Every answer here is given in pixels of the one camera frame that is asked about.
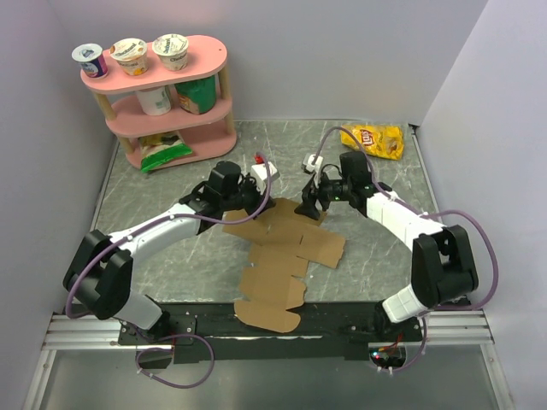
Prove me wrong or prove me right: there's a white cup on middle shelf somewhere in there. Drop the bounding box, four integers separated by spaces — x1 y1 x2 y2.
135 85 172 116

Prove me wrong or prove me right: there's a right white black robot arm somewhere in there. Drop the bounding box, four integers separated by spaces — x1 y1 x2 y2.
295 151 479 341

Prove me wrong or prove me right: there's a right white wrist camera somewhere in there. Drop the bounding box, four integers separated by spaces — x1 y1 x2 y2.
302 154 324 186

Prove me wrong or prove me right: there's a blue white yogurt cup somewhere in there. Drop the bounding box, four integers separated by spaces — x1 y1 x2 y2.
71 44 108 79

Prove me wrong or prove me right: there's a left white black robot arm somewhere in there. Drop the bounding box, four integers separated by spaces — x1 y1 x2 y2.
62 161 279 343

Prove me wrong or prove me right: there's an electronics board with LEDs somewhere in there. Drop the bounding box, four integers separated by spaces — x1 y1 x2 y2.
369 347 407 369

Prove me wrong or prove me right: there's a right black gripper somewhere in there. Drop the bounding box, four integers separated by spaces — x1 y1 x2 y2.
294 167 352 220

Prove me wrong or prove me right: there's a pink three-tier shelf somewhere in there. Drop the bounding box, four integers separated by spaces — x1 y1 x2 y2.
80 35 237 168

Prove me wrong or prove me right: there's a white Chobani yogurt cup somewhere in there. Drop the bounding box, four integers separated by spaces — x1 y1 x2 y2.
152 33 189 71

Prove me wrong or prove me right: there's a green can on middle shelf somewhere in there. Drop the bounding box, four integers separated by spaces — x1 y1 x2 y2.
174 76 216 114

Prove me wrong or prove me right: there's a green white snack bag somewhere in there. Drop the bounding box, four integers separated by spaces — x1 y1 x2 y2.
138 130 193 173

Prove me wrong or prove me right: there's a yellow Lays chips bag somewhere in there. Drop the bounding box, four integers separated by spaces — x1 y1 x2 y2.
339 124 404 161

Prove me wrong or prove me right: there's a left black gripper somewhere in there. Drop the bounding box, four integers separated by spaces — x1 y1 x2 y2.
221 173 276 220

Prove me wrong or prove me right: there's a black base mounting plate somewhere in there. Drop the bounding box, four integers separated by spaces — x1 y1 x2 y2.
118 302 422 364

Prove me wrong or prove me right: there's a peach Chobani yogurt cup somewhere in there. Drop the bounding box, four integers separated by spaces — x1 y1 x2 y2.
109 38 148 76

